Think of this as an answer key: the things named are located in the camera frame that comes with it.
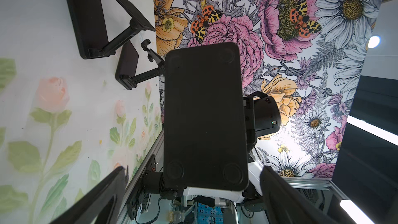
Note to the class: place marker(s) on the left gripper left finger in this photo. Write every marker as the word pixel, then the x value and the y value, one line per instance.
pixel 102 204

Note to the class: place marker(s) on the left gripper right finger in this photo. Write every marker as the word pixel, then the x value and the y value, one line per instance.
pixel 285 205

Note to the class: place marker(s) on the black phone stand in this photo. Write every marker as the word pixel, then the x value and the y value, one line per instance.
pixel 127 66
pixel 195 75
pixel 90 28

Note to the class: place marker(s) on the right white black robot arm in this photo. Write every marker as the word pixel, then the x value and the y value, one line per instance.
pixel 208 157

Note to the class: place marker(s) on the aluminium front rail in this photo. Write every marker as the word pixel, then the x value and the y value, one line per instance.
pixel 154 150

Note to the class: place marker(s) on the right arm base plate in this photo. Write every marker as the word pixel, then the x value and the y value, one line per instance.
pixel 146 184

